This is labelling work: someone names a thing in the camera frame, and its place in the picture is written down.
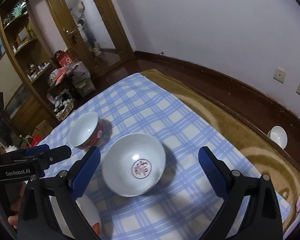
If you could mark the white bowl with red emblem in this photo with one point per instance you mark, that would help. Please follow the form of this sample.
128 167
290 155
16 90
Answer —
130 155

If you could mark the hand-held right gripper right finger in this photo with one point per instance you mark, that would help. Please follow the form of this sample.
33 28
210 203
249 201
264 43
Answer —
212 172

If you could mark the cardboard box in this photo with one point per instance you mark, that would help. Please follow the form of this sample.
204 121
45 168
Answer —
43 128

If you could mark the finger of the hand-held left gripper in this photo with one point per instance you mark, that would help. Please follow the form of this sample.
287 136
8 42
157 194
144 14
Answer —
35 150
60 152

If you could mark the wooden shelf cabinet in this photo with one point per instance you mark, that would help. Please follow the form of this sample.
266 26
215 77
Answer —
42 52

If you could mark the clear plastic storage box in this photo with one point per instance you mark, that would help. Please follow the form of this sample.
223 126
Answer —
86 87

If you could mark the red patterned bowl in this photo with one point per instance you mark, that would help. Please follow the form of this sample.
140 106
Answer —
83 130

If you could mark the red paper bag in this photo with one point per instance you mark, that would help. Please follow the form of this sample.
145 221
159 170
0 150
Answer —
36 140

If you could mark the plain white bowl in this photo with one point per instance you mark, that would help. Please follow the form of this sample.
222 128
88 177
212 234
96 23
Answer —
277 135

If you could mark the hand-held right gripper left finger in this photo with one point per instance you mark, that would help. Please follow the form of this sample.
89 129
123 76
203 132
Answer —
86 175

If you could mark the white bowl with orange print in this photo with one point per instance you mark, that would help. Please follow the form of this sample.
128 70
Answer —
88 215

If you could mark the white picture frame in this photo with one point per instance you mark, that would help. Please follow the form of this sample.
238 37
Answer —
22 34

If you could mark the person's left hand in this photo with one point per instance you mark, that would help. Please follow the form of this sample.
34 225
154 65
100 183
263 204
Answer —
13 221

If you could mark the blue plaid blanket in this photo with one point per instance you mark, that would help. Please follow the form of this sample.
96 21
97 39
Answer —
152 110

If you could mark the red box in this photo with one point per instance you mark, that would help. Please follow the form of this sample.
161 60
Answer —
65 60

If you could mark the white coaxial wall socket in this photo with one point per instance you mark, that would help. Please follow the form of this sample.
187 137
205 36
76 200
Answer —
280 74

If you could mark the wooden door with mirror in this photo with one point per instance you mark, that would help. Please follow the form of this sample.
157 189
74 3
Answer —
56 12

